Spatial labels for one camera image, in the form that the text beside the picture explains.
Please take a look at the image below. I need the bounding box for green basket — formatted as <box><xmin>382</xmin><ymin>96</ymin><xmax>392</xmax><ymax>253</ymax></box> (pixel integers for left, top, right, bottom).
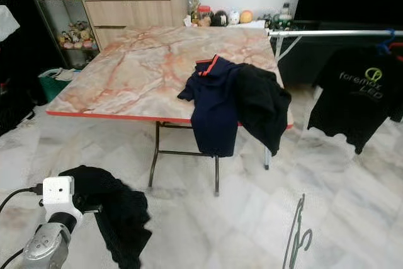
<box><xmin>38</xmin><ymin>67</ymin><xmax>84</xmax><ymax>103</ymax></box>

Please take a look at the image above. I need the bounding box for marble folding table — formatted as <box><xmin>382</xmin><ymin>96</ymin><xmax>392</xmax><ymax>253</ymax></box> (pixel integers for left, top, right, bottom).
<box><xmin>46</xmin><ymin>26</ymin><xmax>295</xmax><ymax>195</ymax></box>

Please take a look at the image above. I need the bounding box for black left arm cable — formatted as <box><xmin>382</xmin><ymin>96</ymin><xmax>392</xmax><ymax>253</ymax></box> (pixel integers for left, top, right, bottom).
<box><xmin>0</xmin><ymin>184</ymin><xmax>45</xmax><ymax>269</ymax></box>

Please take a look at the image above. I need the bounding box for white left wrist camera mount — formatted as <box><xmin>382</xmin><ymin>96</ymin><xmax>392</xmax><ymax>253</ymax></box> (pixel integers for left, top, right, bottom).
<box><xmin>42</xmin><ymin>176</ymin><xmax>76</xmax><ymax>224</ymax></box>

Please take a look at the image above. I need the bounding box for white cloth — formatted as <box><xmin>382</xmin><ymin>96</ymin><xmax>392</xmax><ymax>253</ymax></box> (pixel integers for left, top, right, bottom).
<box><xmin>0</xmin><ymin>0</ymin><xmax>21</xmax><ymax>42</ymax></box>

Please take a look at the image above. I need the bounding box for red lidded jar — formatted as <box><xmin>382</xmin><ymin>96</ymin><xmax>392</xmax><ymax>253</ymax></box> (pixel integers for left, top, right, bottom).
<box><xmin>196</xmin><ymin>6</ymin><xmax>213</xmax><ymax>27</ymax></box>

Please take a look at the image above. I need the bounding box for black television console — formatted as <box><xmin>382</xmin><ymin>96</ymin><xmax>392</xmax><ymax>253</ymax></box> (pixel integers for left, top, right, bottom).
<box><xmin>268</xmin><ymin>20</ymin><xmax>403</xmax><ymax>87</ymax></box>

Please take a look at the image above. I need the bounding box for blue plastic hanger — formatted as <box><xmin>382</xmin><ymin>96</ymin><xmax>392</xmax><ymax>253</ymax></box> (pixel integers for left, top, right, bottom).
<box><xmin>377</xmin><ymin>30</ymin><xmax>403</xmax><ymax>62</ymax></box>

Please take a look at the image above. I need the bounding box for glass display shelf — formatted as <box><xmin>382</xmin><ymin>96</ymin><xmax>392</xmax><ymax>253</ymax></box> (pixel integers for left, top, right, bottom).
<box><xmin>20</xmin><ymin>0</ymin><xmax>98</xmax><ymax>68</ymax></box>

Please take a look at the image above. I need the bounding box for navy polo shirt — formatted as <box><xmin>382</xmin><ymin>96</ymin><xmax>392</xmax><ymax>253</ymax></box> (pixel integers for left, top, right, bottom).
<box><xmin>178</xmin><ymin>55</ymin><xmax>243</xmax><ymax>157</ymax></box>

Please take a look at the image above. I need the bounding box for black printed T-shirt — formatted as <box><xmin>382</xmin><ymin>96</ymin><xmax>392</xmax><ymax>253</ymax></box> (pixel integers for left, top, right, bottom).
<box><xmin>307</xmin><ymin>49</ymin><xmax>403</xmax><ymax>154</ymax></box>

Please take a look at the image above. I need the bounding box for wooden sideboard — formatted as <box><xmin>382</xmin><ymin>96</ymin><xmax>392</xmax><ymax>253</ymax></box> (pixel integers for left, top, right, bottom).
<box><xmin>82</xmin><ymin>0</ymin><xmax>190</xmax><ymax>49</ymax></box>

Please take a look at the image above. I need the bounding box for orange red plush toy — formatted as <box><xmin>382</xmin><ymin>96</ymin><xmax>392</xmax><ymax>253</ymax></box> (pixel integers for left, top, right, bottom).
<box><xmin>239</xmin><ymin>9</ymin><xmax>254</xmax><ymax>24</ymax></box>

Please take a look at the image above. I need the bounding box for black plastic hanger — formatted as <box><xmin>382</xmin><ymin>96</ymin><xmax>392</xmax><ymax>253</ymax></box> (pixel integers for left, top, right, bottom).
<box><xmin>283</xmin><ymin>193</ymin><xmax>314</xmax><ymax>269</ymax></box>

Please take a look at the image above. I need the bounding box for metal clothes rack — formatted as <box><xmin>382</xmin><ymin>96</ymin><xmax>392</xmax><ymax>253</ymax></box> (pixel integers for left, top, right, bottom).
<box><xmin>264</xmin><ymin>28</ymin><xmax>403</xmax><ymax>170</ymax></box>

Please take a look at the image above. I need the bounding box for black red plush toy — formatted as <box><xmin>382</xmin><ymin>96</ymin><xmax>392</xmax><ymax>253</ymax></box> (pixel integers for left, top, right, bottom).
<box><xmin>211</xmin><ymin>9</ymin><xmax>229</xmax><ymax>27</ymax></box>

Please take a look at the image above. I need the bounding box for black cupboard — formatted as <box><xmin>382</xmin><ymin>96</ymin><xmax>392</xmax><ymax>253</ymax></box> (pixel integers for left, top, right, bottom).
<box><xmin>0</xmin><ymin>0</ymin><xmax>38</xmax><ymax>134</ymax></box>

